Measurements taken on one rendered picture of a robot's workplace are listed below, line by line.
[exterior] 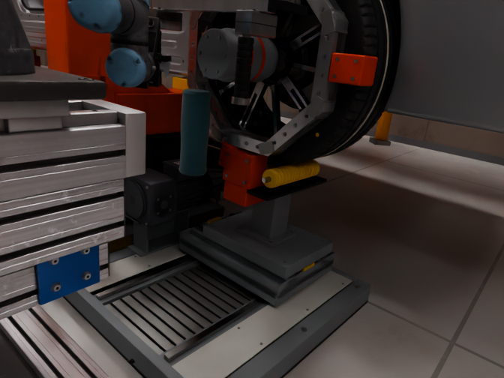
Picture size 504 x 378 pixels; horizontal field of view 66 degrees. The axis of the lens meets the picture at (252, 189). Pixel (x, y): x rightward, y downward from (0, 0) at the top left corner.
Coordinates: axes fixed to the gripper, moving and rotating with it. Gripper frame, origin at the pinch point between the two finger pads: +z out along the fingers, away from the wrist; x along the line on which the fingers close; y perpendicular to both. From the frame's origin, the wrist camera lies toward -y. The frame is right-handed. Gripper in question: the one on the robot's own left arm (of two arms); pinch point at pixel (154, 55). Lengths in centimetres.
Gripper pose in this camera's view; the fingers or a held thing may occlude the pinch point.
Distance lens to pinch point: 118.8
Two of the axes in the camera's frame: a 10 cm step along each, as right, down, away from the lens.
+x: 9.9, 0.8, 0.9
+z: -0.6, -3.4, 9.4
